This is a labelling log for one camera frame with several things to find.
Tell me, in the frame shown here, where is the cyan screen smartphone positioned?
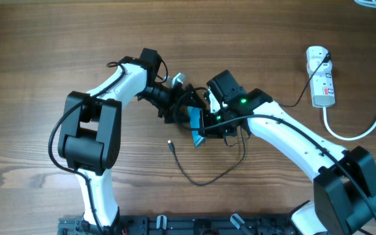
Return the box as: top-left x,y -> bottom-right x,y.
187,106 -> 206,148

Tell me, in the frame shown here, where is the white power strip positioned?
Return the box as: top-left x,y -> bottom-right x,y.
306,46 -> 336,108

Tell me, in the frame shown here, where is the black usb charging cable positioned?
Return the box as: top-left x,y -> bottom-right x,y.
167,52 -> 332,187

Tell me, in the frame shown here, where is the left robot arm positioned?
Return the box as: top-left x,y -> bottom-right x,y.
57,48 -> 206,234

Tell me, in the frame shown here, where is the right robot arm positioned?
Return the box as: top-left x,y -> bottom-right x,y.
201,70 -> 376,234

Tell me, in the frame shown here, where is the white charger plug adapter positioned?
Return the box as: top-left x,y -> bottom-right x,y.
307,55 -> 332,75

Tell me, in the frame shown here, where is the black left camera cable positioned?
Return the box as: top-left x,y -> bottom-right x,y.
47,61 -> 127,235

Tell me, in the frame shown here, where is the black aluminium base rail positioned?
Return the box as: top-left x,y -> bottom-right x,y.
57,213 -> 293,235

